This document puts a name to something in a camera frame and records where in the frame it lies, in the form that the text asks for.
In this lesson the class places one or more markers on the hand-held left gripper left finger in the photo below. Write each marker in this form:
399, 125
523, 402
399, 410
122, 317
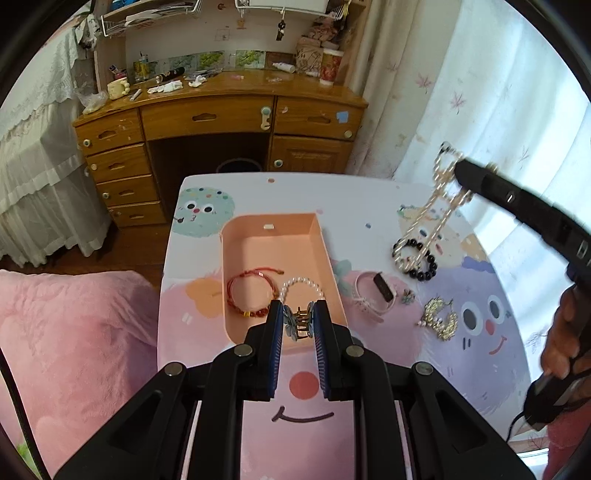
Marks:
274, 350

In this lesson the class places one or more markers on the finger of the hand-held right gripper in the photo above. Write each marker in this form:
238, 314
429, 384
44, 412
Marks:
517, 198

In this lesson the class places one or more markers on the hanging keys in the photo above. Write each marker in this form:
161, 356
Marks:
280, 30

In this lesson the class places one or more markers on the gold pearl jewelry cluster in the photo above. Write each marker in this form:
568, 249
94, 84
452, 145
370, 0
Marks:
438, 318

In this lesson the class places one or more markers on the black round bin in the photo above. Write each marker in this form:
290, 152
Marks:
238, 165

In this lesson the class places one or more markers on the person's right forearm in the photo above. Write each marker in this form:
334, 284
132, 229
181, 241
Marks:
570, 438

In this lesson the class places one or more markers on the small flower earring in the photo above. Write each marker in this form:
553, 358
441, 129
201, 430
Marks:
407, 297

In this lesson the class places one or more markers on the red and white paper cup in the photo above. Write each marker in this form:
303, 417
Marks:
331, 69

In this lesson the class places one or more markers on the clear plastic bag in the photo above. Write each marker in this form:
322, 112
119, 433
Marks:
92, 102

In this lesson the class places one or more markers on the brown doodled paper bag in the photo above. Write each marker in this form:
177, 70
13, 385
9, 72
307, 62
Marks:
309, 55

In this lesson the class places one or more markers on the white band wristwatch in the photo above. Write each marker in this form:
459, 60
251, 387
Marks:
383, 286

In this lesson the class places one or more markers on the pink plastic tray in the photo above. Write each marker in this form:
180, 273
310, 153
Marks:
277, 249

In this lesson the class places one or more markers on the white tube bottle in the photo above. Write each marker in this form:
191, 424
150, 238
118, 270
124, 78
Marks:
284, 68

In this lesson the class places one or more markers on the yellow mug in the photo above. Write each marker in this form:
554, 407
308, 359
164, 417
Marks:
117, 88

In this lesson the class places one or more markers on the white lace cloth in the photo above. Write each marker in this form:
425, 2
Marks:
37, 161

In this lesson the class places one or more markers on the pink fluffy blanket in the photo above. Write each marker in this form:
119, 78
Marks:
69, 346

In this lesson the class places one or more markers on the wooden desk with drawers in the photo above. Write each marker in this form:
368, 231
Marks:
207, 117

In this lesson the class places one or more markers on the cartoon printed tablecloth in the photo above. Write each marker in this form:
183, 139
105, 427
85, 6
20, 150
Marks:
369, 364

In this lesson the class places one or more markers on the white drawer safety latch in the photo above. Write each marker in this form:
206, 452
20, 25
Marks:
265, 117

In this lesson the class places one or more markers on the blue and gold hair claw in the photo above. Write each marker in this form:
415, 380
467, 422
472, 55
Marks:
299, 323

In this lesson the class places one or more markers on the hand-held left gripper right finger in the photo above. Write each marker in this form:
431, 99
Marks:
323, 350

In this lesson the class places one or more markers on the person's right hand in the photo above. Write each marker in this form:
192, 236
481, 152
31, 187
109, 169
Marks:
561, 332

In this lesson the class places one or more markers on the white leaf print curtain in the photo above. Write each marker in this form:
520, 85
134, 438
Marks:
508, 92

